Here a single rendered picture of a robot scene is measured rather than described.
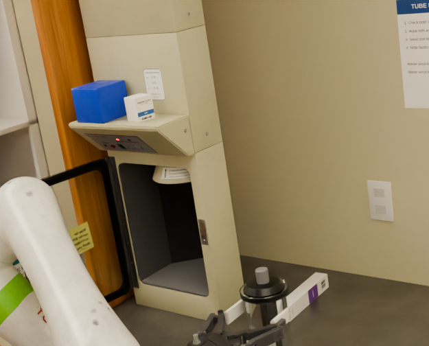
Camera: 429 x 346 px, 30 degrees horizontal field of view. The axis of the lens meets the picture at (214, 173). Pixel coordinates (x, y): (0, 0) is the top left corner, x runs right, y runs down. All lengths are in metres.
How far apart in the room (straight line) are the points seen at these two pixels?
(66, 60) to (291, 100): 0.64
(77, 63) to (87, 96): 0.19
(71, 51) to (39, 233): 0.84
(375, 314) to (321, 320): 0.14
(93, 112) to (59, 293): 0.78
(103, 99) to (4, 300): 0.65
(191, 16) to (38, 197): 0.68
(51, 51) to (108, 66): 0.15
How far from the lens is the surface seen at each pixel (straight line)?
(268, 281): 1.78
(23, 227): 1.50
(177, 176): 2.11
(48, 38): 2.16
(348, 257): 2.39
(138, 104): 1.97
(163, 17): 1.97
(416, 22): 2.09
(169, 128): 1.93
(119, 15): 2.07
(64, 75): 2.19
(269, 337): 1.69
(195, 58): 2.00
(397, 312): 2.13
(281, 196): 2.44
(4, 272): 1.61
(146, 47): 2.02
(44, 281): 1.41
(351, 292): 2.25
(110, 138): 2.08
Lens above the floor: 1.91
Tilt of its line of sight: 16 degrees down
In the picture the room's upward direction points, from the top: 9 degrees counter-clockwise
